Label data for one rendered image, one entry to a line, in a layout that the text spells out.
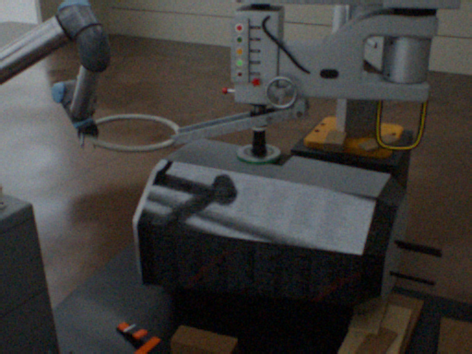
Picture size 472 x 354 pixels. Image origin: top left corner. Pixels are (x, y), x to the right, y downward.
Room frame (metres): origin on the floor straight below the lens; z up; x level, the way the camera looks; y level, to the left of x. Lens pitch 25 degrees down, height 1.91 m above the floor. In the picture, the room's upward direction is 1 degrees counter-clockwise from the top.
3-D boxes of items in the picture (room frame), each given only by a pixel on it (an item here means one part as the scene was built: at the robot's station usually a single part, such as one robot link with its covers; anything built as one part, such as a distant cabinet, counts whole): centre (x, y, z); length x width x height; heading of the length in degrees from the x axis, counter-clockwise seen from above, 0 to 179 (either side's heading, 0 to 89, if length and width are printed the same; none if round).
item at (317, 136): (3.12, -0.70, 0.76); 0.49 x 0.49 x 0.05; 65
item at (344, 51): (2.50, -0.50, 1.33); 0.74 x 0.23 x 0.49; 79
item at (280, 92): (2.45, -0.21, 1.22); 0.15 x 0.10 x 0.15; 79
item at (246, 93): (2.58, -0.19, 1.35); 0.36 x 0.22 x 0.45; 79
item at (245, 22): (2.49, -0.02, 1.40); 0.08 x 0.03 x 0.28; 79
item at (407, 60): (2.47, -0.76, 1.37); 0.19 x 0.19 x 0.20
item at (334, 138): (2.91, -0.55, 0.81); 0.20 x 0.10 x 0.05; 163
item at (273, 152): (2.59, -0.11, 0.87); 0.21 x 0.21 x 0.01
